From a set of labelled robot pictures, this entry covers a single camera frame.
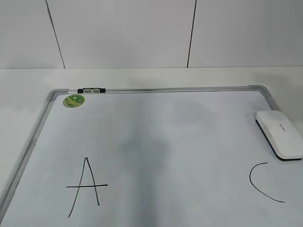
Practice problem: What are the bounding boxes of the white board eraser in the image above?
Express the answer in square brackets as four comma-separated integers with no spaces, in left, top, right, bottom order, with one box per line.
[255,110,303,161]

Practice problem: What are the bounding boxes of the round green sticker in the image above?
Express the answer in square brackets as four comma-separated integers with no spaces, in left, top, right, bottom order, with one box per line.
[63,94,85,108]

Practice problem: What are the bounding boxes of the white board with grey frame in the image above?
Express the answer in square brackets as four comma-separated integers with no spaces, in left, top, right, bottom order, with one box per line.
[0,85,303,227]

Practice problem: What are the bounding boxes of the black and grey frame clip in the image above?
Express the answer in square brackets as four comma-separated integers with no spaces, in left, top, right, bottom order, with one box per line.
[77,87,106,94]

